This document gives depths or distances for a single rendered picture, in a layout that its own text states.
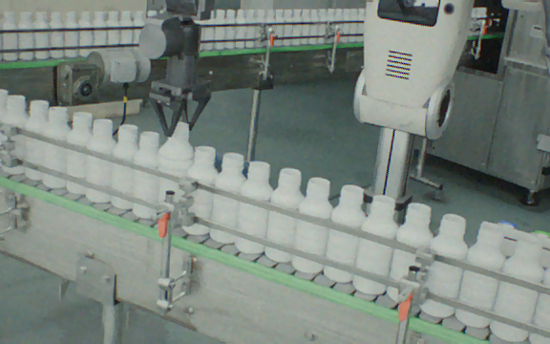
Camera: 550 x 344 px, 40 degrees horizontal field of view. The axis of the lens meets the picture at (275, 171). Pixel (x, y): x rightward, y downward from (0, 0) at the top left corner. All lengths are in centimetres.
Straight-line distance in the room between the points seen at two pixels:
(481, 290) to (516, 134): 379
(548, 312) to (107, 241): 83
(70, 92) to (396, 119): 136
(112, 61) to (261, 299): 163
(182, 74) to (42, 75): 154
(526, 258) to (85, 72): 196
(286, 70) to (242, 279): 233
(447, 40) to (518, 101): 320
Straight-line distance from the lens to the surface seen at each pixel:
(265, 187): 133
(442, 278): 123
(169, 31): 130
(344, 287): 130
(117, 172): 150
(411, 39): 178
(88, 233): 155
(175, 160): 140
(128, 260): 151
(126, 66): 283
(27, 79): 283
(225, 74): 335
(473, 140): 514
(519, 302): 121
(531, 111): 491
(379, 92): 182
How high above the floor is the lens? 159
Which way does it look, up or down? 19 degrees down
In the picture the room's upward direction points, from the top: 6 degrees clockwise
